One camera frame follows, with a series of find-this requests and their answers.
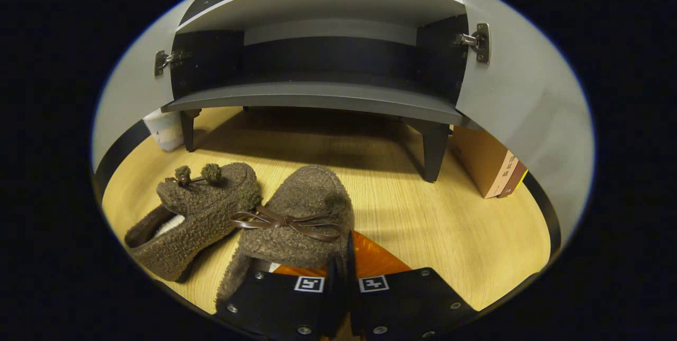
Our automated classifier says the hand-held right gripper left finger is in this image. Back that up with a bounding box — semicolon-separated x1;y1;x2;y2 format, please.
214;254;350;341

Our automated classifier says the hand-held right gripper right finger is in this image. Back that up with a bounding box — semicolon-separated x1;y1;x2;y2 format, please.
346;230;479;339

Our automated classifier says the brown fuzzy shoe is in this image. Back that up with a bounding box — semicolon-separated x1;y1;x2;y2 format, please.
214;165;356;312
124;162;263;282

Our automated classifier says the white grey shoe cabinet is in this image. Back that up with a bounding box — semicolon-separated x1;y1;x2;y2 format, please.
161;0;471;183

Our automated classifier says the white door with phone sticker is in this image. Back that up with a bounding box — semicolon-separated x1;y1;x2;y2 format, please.
91;0;207;193

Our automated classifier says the white door with headphone sticker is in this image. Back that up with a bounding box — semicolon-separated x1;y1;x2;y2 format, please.
444;0;596;257

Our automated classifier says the metal door hinge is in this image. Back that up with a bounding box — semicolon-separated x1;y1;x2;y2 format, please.
154;49;186;78
454;23;491;64

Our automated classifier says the white cabinet shelf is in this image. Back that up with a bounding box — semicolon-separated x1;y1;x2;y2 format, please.
176;0;466;32

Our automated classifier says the brown cardboard box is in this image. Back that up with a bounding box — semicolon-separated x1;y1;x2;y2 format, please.
450;124;529;200

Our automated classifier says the white soft bundle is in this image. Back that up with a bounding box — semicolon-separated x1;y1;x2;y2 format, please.
143;108;186;152

